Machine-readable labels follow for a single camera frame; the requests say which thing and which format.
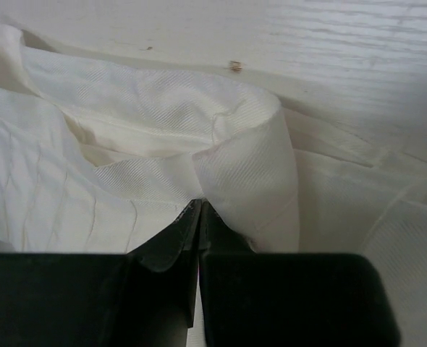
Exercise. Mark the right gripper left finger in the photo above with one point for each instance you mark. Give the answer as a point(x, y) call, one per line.
point(142, 298)

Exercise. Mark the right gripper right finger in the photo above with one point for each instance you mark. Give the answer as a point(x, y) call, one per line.
point(288, 299)

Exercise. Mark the white pleated skirt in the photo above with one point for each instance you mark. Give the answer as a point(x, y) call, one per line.
point(100, 157)

